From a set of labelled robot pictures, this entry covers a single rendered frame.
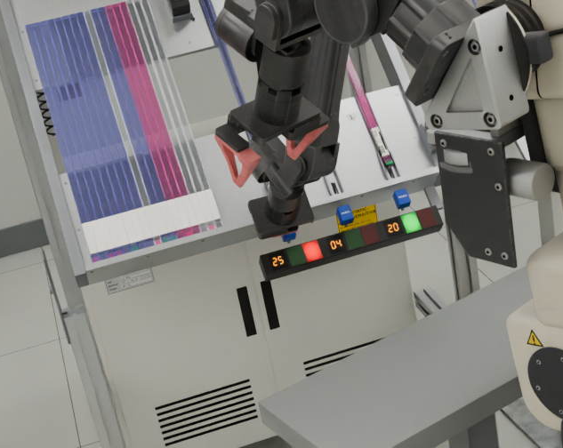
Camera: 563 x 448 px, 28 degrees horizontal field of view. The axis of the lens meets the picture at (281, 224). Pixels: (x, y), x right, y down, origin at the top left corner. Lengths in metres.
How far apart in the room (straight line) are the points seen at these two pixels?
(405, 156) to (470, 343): 0.47
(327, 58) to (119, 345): 0.92
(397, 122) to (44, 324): 1.68
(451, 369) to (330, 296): 0.79
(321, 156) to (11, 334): 1.88
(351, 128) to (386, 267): 0.47
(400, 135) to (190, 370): 0.72
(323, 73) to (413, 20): 0.60
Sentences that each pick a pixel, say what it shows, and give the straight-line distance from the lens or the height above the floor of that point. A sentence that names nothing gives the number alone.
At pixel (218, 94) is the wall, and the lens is 3.97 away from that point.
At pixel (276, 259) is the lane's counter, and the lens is 1.98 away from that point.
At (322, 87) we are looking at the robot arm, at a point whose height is 1.00.
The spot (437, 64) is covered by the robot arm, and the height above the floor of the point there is 1.19.
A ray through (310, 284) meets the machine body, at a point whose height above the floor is 0.41.
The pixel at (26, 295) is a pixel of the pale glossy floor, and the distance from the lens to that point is 3.70.
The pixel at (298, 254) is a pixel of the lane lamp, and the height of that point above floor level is 0.66.
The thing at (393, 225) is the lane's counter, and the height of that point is 0.66.
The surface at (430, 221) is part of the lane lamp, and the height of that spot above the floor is 0.65.
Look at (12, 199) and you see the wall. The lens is 3.99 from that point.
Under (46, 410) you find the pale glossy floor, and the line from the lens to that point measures 3.04.
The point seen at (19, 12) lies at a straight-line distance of 2.23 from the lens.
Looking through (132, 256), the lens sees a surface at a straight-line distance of 1.95.
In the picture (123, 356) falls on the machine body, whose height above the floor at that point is 0.37.
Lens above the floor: 1.51
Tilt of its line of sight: 24 degrees down
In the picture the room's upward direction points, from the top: 11 degrees counter-clockwise
